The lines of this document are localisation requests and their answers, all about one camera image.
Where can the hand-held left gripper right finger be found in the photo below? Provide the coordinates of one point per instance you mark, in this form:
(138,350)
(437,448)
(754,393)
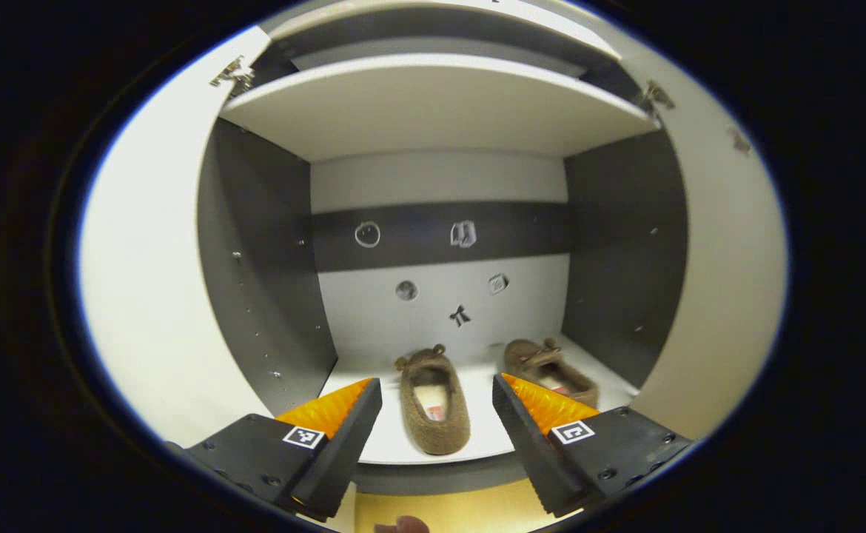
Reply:
(529,451)

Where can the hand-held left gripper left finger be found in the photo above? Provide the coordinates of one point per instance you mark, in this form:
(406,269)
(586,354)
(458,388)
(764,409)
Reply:
(337,459)

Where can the brown fuzzy shoe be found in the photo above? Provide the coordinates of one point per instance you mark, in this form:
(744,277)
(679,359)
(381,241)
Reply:
(440,438)
(529,355)

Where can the white shoe cabinet door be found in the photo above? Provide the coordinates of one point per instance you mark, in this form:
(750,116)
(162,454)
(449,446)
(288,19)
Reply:
(729,296)
(152,296)

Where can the white shoe cabinet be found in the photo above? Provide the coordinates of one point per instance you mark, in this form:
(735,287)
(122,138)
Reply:
(440,111)

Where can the white cabinet drawer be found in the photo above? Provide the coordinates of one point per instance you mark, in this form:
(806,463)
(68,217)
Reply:
(418,9)

